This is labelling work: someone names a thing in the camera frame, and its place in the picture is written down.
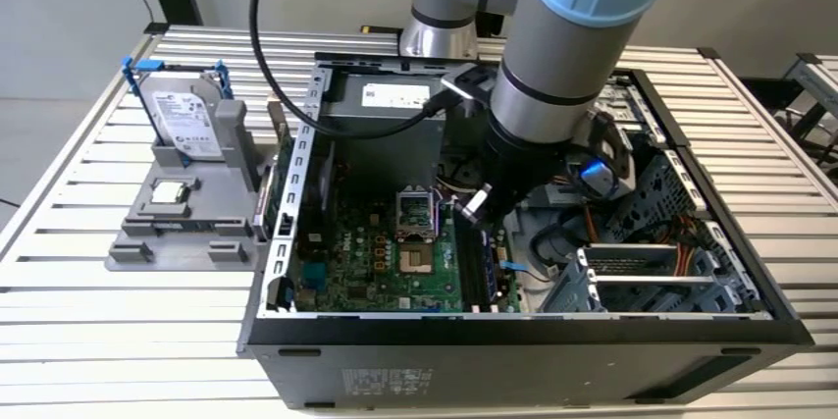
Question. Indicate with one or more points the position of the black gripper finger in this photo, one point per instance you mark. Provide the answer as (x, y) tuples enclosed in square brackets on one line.
[(477, 203)]

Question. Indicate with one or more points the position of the blue RAM stick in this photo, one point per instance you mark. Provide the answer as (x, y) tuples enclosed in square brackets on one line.
[(490, 267)]

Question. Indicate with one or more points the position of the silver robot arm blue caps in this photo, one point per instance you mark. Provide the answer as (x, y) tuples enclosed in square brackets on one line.
[(557, 70)]

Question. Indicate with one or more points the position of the black RAM slot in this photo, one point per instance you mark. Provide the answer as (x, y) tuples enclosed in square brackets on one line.
[(465, 267)]

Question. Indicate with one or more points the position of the CPU socket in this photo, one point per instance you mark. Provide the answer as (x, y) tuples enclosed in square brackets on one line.
[(414, 259)]

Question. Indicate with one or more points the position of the grey power supply unit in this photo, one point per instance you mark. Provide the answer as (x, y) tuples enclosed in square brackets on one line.
[(386, 159)]

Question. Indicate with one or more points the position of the grey optical drive cage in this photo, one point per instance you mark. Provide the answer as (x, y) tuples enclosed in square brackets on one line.
[(622, 100)]

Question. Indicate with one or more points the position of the green Dell motherboard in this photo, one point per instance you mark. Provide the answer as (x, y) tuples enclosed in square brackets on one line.
[(367, 286)]

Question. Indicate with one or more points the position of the grey metal disk bay cage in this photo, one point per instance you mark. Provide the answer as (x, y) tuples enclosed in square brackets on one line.
[(649, 259)]

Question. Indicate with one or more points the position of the blue expansion slot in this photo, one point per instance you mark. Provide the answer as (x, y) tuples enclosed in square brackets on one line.
[(314, 277)]

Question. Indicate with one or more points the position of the green graphics card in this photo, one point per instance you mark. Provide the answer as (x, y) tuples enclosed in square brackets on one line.
[(283, 154)]

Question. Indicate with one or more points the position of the black open PC case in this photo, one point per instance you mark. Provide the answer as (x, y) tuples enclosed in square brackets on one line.
[(523, 365)]

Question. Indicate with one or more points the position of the yellow black connector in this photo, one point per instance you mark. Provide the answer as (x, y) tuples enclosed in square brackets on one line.
[(367, 28)]

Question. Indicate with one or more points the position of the grey plastic parts rack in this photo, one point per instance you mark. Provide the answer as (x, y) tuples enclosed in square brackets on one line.
[(183, 262)]

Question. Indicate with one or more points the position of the silver CPU chip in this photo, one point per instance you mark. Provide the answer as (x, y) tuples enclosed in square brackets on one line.
[(168, 193)]

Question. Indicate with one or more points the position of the hard disk in blue carrier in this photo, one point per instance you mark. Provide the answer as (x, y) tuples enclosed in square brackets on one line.
[(180, 115)]

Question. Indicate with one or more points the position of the aluminium slat side table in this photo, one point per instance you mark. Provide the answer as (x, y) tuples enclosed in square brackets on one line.
[(812, 68)]

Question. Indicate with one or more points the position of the silver wrist camera blue light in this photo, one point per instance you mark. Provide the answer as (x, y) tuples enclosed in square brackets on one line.
[(599, 178)]

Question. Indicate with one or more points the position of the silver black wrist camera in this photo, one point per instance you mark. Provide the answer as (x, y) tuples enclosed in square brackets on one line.
[(466, 81)]

